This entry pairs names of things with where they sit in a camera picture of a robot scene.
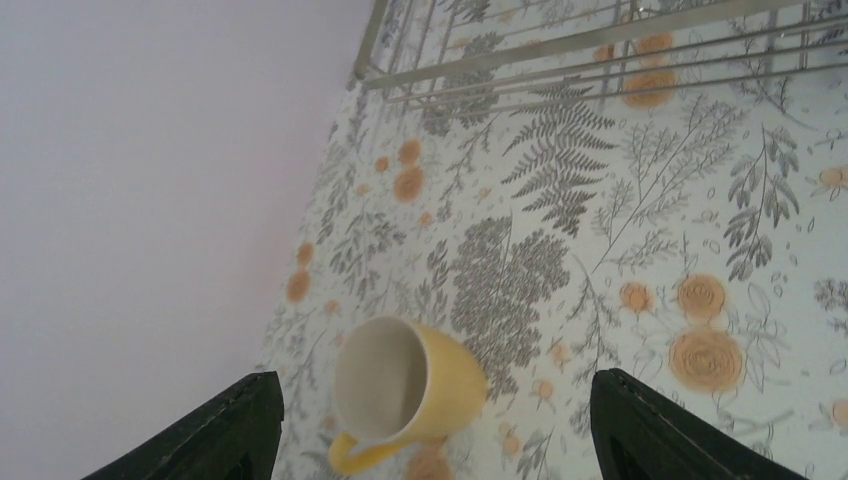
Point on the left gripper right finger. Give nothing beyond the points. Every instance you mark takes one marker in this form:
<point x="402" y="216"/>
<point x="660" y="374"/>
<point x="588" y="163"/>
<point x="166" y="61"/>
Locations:
<point x="640" y="434"/>

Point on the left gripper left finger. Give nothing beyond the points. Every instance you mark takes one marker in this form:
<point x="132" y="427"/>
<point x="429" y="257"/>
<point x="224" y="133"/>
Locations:
<point x="234" y="435"/>

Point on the yellow mug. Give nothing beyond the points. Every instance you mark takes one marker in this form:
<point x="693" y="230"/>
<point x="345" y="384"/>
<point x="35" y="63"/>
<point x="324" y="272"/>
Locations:
<point x="398" y="383"/>

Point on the floral table mat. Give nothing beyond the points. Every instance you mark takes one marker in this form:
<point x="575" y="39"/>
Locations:
<point x="696" y="240"/>

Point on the wire dish rack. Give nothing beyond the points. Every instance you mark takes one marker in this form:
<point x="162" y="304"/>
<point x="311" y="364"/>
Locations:
<point x="465" y="59"/>

